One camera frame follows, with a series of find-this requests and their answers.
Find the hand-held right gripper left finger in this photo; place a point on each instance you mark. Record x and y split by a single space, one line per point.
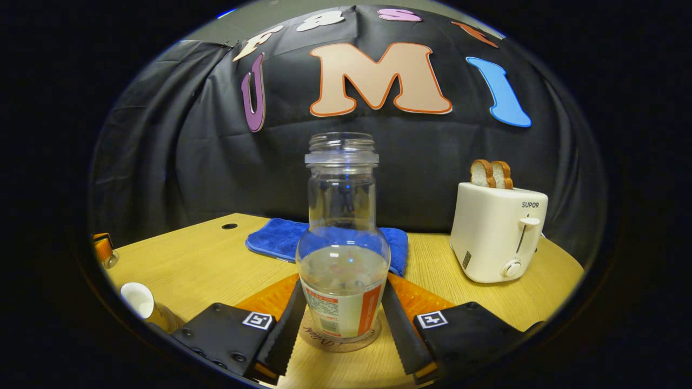
286 335

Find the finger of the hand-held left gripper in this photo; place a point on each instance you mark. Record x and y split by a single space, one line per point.
102 247

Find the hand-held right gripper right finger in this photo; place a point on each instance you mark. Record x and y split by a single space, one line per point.
400 340

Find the white toaster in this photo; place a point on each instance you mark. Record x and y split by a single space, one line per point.
492 232

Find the blue folded towel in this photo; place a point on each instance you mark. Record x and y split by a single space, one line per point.
270 240

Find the cream ceramic teacup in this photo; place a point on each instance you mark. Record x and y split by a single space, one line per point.
143 305

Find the black backdrop cloth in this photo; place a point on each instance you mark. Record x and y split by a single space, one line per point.
178 135

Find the clear plastic water bottle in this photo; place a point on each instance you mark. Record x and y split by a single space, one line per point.
343 270

